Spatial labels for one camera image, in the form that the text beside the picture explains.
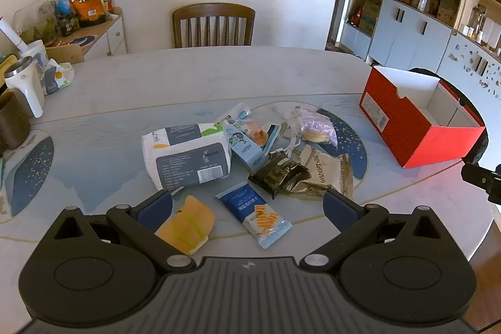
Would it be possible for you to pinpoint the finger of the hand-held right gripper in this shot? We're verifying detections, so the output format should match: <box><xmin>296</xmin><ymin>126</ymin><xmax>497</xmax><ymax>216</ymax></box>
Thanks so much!
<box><xmin>461</xmin><ymin>162</ymin><xmax>501</xmax><ymax>206</ymax></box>

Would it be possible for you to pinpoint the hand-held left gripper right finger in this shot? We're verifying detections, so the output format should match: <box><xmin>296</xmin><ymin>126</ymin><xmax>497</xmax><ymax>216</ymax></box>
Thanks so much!
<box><xmin>299</xmin><ymin>188</ymin><xmax>451</xmax><ymax>274</ymax></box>

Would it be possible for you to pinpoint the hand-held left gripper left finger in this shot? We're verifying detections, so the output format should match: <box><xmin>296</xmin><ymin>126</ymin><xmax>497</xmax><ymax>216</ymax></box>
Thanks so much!
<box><xmin>53</xmin><ymin>190</ymin><xmax>196</xmax><ymax>274</ymax></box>

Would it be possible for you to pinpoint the yellow cake packet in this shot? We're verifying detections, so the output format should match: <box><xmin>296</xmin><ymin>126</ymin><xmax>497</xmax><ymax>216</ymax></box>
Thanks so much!
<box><xmin>156</xmin><ymin>195</ymin><xmax>216</xmax><ymax>255</ymax></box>

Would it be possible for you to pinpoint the beige snack packet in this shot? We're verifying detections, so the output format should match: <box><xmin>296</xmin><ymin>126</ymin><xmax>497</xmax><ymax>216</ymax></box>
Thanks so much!
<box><xmin>292</xmin><ymin>144</ymin><xmax>354</xmax><ymax>200</ymax></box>

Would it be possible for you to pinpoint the white tissue pack grey label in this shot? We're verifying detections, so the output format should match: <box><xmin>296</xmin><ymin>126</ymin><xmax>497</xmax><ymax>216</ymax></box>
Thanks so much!
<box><xmin>142</xmin><ymin>122</ymin><xmax>232</xmax><ymax>191</ymax></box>

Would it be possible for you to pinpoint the black snack packet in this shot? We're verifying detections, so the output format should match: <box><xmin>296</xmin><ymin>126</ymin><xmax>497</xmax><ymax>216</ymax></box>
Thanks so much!
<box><xmin>248</xmin><ymin>153</ymin><xmax>312</xmax><ymax>200</ymax></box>

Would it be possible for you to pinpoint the clear-wrapped purple bread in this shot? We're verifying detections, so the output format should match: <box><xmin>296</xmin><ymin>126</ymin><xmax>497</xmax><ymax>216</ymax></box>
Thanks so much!
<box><xmin>274</xmin><ymin>103</ymin><xmax>338</xmax><ymax>152</ymax></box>

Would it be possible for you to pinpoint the red cardboard box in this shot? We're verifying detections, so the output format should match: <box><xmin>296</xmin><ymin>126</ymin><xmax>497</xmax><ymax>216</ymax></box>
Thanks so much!
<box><xmin>359</xmin><ymin>65</ymin><xmax>487</xmax><ymax>168</ymax></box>

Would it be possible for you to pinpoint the blue cracker packet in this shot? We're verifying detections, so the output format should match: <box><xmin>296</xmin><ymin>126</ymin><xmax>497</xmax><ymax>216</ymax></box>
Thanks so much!
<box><xmin>214</xmin><ymin>181</ymin><xmax>293</xmax><ymax>249</ymax></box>

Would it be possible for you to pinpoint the blue milk carton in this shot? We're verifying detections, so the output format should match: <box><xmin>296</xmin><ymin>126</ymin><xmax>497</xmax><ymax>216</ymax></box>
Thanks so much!
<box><xmin>222</xmin><ymin>123</ymin><xmax>267</xmax><ymax>171</ymax></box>

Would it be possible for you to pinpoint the white snack packet orange picture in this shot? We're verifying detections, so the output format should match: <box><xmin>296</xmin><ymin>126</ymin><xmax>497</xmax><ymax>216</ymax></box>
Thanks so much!
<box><xmin>216</xmin><ymin>102</ymin><xmax>282</xmax><ymax>155</ymax></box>

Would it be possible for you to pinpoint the grey marble desktop table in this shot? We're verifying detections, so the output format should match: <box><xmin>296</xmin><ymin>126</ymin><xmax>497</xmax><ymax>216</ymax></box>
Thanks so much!
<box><xmin>0</xmin><ymin>46</ymin><xmax>496</xmax><ymax>334</ymax></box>

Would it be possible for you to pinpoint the glass jar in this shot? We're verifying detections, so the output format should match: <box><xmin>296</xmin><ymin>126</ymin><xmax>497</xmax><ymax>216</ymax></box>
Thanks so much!
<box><xmin>467</xmin><ymin>5</ymin><xmax>486</xmax><ymax>35</ymax></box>

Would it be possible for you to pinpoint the printed tissue pack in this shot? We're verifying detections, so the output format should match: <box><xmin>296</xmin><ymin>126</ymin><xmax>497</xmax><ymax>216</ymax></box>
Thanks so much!
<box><xmin>41</xmin><ymin>59</ymin><xmax>75</xmax><ymax>96</ymax></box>

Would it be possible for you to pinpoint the brown cylinder container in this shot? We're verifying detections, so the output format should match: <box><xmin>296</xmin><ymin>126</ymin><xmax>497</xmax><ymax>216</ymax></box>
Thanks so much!
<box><xmin>0</xmin><ymin>90</ymin><xmax>31</xmax><ymax>152</ymax></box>

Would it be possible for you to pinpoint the white sideboard wooden top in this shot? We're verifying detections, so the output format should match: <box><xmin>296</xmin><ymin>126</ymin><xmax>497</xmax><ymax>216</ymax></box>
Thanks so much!
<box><xmin>45</xmin><ymin>7</ymin><xmax>128</xmax><ymax>64</ymax></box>

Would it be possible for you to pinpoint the white kettle steel rim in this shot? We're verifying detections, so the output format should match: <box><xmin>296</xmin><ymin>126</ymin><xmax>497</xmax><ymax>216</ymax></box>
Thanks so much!
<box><xmin>4</xmin><ymin>56</ymin><xmax>45</xmax><ymax>119</ymax></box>

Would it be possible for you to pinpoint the cardboard box on shelf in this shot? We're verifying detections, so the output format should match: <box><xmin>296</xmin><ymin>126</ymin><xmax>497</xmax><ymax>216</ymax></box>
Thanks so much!
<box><xmin>358</xmin><ymin>1</ymin><xmax>382</xmax><ymax>35</ymax></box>

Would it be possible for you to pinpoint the white printed cup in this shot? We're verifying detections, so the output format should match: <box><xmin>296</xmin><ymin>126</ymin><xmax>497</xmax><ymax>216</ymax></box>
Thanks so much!
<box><xmin>19</xmin><ymin>40</ymin><xmax>49</xmax><ymax>96</ymax></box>

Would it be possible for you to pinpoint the brown wooden chair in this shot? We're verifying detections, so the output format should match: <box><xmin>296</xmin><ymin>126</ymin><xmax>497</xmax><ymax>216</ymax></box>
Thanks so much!
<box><xmin>171</xmin><ymin>2</ymin><xmax>256</xmax><ymax>49</ymax></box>

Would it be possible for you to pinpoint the orange snack bag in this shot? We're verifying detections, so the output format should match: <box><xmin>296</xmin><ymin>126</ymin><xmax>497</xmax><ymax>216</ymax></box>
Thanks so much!
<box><xmin>63</xmin><ymin>0</ymin><xmax>106</xmax><ymax>27</ymax></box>

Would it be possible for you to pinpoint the white paper roll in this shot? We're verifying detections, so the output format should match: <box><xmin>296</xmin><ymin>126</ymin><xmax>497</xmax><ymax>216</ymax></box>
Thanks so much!
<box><xmin>0</xmin><ymin>17</ymin><xmax>26</xmax><ymax>49</ymax></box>

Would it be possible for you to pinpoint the grey wall cabinet unit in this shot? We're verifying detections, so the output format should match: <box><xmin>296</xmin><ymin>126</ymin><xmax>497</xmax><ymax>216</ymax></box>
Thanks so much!
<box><xmin>327</xmin><ymin>0</ymin><xmax>501</xmax><ymax>100</ymax></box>

